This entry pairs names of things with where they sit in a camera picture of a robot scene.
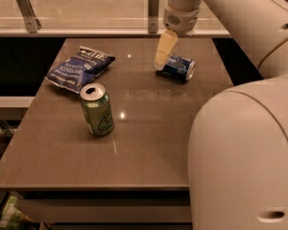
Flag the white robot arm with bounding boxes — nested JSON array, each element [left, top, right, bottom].
[[155, 0, 288, 230]]

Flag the white table drawer front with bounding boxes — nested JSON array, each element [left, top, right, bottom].
[[16, 198, 191, 223]]

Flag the blue pepsi can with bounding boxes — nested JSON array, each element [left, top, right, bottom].
[[156, 54, 195, 81]]

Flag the green soda can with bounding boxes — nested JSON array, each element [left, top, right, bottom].
[[80, 83, 113, 136]]

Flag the middle metal railing bracket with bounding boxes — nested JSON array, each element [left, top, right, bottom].
[[148, 0, 159, 34]]

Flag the glass railing panel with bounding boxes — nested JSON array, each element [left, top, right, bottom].
[[0, 0, 229, 32]]

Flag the left metal railing bracket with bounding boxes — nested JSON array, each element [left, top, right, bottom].
[[16, 0, 41, 33]]

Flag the metal railing bracket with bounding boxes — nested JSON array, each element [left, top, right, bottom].
[[16, 0, 41, 33], [148, 0, 159, 34]]

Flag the blue chip bag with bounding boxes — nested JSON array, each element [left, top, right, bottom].
[[45, 46, 115, 94]]

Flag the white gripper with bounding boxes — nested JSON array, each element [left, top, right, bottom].
[[154, 4, 200, 71]]

